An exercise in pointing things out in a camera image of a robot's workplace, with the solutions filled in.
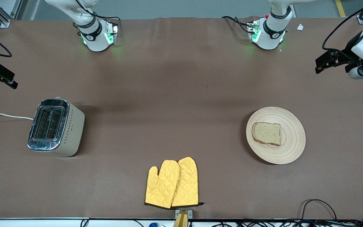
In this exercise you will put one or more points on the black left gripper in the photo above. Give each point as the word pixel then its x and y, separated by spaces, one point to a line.
pixel 349 50

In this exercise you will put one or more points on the brown bread slice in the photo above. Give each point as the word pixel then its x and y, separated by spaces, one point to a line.
pixel 266 133

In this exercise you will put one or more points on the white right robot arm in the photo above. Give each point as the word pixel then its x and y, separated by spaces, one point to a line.
pixel 96 41

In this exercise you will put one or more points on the grey metal bracket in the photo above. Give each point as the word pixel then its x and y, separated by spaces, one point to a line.
pixel 190 213

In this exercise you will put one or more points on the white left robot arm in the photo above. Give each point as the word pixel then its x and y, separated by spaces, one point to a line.
pixel 271 37

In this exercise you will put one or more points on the yellow quilted oven mitt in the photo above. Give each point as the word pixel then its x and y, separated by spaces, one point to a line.
pixel 162 186
pixel 187 183

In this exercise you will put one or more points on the tan wooden post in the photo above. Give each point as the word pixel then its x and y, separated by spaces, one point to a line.
pixel 181 220

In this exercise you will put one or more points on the round beige wooden plate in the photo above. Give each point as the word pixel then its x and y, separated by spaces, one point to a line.
pixel 291 138

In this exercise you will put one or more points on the small white paper scrap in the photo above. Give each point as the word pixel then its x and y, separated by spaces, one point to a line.
pixel 300 27

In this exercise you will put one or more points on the beige chrome two-slot toaster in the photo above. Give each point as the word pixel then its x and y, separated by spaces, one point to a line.
pixel 69 132

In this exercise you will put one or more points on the brown table cover mat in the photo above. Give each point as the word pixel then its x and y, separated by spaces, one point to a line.
pixel 169 63

